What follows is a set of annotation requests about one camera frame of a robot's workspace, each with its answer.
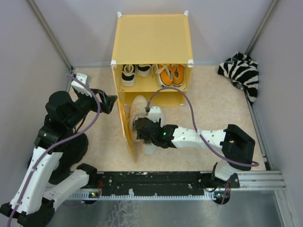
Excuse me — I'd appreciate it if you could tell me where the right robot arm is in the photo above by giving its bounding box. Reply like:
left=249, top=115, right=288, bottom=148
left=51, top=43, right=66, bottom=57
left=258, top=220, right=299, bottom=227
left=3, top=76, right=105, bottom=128
left=135, top=117, right=259, bottom=187

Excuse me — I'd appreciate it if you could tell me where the white sneaker one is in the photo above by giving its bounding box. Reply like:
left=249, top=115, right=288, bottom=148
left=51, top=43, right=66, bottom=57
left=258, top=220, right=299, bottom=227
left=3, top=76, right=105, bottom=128
left=142, top=110, right=165, bottom=155
left=128, top=95, right=148, bottom=143

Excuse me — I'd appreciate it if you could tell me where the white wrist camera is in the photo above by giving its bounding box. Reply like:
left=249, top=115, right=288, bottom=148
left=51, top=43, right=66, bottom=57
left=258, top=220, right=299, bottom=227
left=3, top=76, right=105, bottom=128
left=146, top=106, right=164, bottom=122
left=70, top=72, right=92, bottom=97

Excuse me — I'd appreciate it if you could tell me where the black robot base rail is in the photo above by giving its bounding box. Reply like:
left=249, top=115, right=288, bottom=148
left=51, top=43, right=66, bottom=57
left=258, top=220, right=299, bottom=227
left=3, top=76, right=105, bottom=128
left=71, top=170, right=240, bottom=205

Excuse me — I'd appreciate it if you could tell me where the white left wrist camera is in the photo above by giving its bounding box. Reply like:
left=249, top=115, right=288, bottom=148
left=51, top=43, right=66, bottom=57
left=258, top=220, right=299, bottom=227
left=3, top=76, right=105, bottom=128
left=70, top=72, right=92, bottom=97

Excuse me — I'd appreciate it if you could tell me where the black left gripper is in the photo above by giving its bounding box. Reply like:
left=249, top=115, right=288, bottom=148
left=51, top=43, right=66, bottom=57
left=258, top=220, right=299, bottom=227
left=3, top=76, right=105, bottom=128
left=66, top=87, right=117, bottom=129

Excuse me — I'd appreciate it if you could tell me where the zebra striped cloth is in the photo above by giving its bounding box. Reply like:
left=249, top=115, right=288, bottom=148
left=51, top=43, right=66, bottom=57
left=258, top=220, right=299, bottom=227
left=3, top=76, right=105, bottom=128
left=216, top=52, right=259, bottom=105

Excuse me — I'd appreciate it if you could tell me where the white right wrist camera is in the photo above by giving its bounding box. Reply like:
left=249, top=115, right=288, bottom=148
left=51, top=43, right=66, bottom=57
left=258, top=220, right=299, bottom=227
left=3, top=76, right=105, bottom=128
left=146, top=106, right=164, bottom=122

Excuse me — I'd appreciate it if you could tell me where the yellow plastic shoe cabinet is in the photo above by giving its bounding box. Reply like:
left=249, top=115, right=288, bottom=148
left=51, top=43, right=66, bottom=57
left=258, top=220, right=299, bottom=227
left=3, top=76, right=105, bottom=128
left=111, top=11, right=194, bottom=106

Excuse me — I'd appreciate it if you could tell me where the black white sneaker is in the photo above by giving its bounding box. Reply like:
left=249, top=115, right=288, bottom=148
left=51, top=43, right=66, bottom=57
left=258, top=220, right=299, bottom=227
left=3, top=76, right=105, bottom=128
left=136, top=64, right=152, bottom=77
left=121, top=64, right=136, bottom=87

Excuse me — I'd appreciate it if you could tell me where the orange sneaker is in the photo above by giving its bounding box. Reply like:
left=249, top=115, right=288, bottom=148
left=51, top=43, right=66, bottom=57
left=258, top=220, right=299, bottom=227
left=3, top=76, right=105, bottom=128
left=151, top=64, right=172, bottom=87

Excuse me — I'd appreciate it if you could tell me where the orange sneaker one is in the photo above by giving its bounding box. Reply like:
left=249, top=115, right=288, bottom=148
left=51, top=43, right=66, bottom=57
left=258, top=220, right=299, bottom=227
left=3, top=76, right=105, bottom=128
left=171, top=64, right=185, bottom=87

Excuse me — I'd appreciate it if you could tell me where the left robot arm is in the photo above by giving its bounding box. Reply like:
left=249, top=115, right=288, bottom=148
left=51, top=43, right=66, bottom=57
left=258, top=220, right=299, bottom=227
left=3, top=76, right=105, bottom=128
left=0, top=89, right=117, bottom=227

